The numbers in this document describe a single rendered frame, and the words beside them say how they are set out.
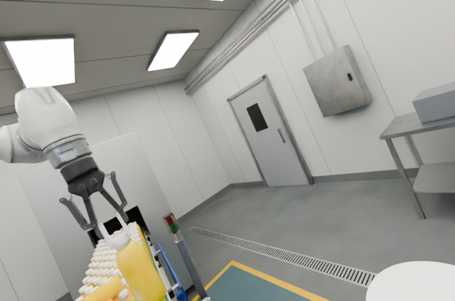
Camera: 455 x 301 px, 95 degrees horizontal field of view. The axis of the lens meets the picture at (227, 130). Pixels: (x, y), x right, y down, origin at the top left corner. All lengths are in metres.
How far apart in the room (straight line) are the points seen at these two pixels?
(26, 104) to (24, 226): 4.47
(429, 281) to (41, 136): 0.98
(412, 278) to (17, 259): 5.01
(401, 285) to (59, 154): 0.89
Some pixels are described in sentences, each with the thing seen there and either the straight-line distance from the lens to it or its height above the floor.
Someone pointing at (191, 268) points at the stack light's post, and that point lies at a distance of 1.44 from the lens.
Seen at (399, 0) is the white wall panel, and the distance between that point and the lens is 3.29.
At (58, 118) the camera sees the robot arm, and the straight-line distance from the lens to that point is 0.64.
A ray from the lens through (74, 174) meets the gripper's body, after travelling 0.63.
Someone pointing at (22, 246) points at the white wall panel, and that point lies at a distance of 5.11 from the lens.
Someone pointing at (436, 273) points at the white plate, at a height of 1.04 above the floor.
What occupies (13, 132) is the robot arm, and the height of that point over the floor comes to 1.79.
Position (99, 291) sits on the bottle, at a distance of 1.27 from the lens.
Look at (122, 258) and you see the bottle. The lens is 0.66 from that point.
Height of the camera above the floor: 1.57
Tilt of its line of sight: level
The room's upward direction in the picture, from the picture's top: 24 degrees counter-clockwise
